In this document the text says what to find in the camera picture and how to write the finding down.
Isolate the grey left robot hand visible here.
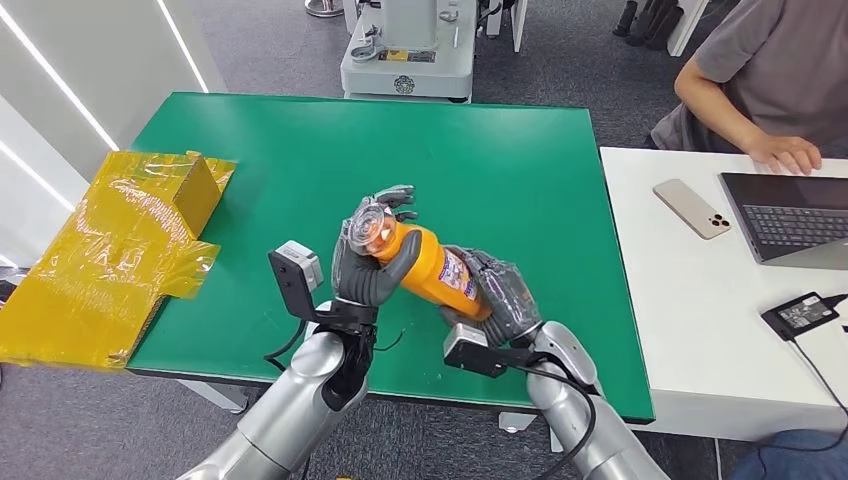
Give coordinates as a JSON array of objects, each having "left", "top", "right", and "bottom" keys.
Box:
[{"left": 329, "top": 184, "right": 424, "bottom": 309}]

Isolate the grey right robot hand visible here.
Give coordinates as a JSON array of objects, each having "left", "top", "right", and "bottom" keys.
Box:
[{"left": 438, "top": 245, "right": 545, "bottom": 347}]

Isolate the orange bottle with clear cap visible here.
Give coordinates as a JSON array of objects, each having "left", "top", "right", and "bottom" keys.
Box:
[{"left": 347, "top": 201, "right": 493, "bottom": 323}]

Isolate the white table leg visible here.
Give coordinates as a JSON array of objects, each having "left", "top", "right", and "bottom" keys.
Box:
[
  {"left": 498, "top": 411, "right": 538, "bottom": 435},
  {"left": 177, "top": 378, "right": 250, "bottom": 415}
]

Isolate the beige smartphone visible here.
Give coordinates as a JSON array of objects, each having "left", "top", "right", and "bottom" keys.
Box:
[{"left": 653, "top": 178, "right": 732, "bottom": 240}]

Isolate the grey machine base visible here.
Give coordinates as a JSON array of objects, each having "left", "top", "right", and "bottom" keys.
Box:
[{"left": 339, "top": 0, "right": 478, "bottom": 104}]

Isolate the grey metal clamp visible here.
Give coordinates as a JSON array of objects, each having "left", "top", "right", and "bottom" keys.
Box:
[{"left": 349, "top": 26, "right": 384, "bottom": 65}]

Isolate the yellow taped cardboard box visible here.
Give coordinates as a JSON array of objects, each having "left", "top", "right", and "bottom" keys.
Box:
[{"left": 0, "top": 150, "right": 238, "bottom": 370}]

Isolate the white partition panel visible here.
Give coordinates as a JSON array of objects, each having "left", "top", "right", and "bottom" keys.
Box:
[{"left": 485, "top": 0, "right": 529, "bottom": 54}]

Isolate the black power adapter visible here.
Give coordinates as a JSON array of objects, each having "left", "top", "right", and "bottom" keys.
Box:
[{"left": 760, "top": 291, "right": 841, "bottom": 342}]

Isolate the grey laptop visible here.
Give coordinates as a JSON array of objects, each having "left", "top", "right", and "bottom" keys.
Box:
[{"left": 718, "top": 172, "right": 848, "bottom": 271}]

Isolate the person's hand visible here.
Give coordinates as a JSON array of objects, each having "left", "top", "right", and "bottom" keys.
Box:
[{"left": 747, "top": 134, "right": 823, "bottom": 176}]

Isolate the person's leg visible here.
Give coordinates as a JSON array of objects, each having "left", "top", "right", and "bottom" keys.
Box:
[{"left": 728, "top": 429, "right": 848, "bottom": 480}]

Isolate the white cabinet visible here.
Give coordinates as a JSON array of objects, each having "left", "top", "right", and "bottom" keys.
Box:
[{"left": 665, "top": 0, "right": 710, "bottom": 58}]

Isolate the person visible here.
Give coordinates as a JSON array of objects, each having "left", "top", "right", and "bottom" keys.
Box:
[{"left": 649, "top": 0, "right": 848, "bottom": 157}]

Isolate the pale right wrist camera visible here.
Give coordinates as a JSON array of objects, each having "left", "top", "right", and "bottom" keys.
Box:
[{"left": 442, "top": 322, "right": 531, "bottom": 379}]

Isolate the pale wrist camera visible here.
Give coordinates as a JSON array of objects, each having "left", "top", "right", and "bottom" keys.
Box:
[
  {"left": 268, "top": 240, "right": 333, "bottom": 326},
  {"left": 442, "top": 322, "right": 531, "bottom": 379}
]

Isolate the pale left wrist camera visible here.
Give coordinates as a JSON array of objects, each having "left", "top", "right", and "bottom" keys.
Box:
[{"left": 268, "top": 240, "right": 333, "bottom": 326}]

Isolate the thin black wire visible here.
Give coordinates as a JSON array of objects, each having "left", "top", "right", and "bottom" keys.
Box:
[{"left": 372, "top": 329, "right": 407, "bottom": 353}]

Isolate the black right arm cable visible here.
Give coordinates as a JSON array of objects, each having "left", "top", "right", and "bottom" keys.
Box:
[{"left": 523, "top": 364, "right": 599, "bottom": 480}]

